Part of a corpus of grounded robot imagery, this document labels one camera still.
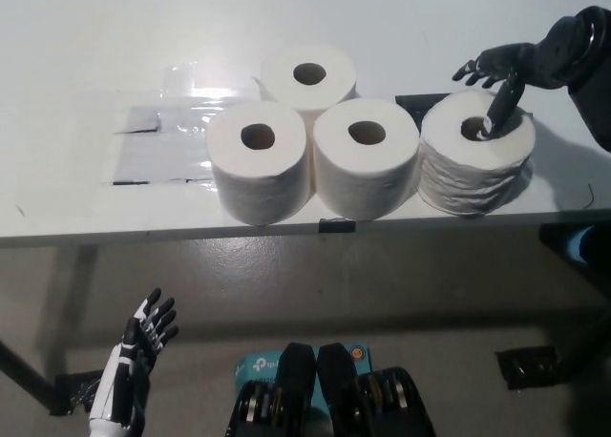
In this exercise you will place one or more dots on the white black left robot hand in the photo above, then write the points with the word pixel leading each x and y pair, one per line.
pixel 117 384

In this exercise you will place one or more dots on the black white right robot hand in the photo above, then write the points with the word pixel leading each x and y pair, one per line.
pixel 549 60

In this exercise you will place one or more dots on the wrinkled white toilet paper roll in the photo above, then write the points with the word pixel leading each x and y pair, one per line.
pixel 448 174

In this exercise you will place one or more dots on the smooth white toilet paper roll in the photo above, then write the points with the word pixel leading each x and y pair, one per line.
pixel 281 81
pixel 258 189
pixel 363 184

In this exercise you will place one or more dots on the black diagonal table leg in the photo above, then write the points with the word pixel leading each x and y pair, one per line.
pixel 589 346
pixel 26 377

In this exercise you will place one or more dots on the teal tp-link box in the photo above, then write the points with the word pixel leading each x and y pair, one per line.
pixel 258 368

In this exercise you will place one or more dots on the black tape square patch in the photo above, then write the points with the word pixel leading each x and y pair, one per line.
pixel 413 104

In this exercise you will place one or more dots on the thin black thread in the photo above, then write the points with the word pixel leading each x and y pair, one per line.
pixel 591 197

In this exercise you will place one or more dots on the clear plastic sheet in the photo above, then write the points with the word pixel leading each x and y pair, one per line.
pixel 157 155

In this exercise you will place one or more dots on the small black tape strip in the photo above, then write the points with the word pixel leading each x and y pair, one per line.
pixel 336 225

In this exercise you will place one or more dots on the clear shiny tape sheet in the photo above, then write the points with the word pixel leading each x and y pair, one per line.
pixel 195 86

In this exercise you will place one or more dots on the black floor tape patch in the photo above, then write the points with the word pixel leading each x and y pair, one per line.
pixel 525 368

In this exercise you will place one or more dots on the black bracket with blue part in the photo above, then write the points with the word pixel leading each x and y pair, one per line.
pixel 558 243

